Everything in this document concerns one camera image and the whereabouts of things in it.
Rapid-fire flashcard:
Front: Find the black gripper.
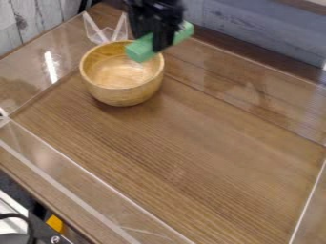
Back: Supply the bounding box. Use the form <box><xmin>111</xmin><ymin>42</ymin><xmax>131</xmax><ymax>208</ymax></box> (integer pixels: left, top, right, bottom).
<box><xmin>125</xmin><ymin>0</ymin><xmax>185</xmax><ymax>52</ymax></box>

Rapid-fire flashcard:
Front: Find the green rectangular block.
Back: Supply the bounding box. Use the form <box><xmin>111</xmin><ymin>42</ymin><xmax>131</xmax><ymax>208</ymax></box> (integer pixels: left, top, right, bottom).
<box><xmin>125</xmin><ymin>21</ymin><xmax>196</xmax><ymax>63</ymax></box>

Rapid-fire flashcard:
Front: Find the brown wooden bowl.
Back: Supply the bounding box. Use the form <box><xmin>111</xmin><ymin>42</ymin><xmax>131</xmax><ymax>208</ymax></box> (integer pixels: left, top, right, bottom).
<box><xmin>79</xmin><ymin>40</ymin><xmax>166</xmax><ymax>107</ymax></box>

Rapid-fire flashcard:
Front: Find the yellow label tag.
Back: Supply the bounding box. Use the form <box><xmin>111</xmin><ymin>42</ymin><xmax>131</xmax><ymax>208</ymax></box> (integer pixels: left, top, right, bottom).
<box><xmin>46</xmin><ymin>215</ymin><xmax>65</xmax><ymax>234</ymax></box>

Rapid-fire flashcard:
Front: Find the clear acrylic corner bracket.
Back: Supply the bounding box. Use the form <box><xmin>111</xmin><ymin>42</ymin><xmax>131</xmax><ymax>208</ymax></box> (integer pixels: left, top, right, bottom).
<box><xmin>82</xmin><ymin>12</ymin><xmax>129</xmax><ymax>45</ymax></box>

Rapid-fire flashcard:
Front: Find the clear acrylic front wall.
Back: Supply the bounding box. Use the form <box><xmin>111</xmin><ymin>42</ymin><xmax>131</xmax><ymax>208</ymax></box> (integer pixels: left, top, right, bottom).
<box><xmin>0</xmin><ymin>115</ymin><xmax>194</xmax><ymax>244</ymax></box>

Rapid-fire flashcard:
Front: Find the black cable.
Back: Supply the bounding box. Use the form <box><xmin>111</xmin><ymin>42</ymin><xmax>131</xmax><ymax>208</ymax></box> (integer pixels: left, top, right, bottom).
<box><xmin>0</xmin><ymin>213</ymin><xmax>38</xmax><ymax>244</ymax></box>

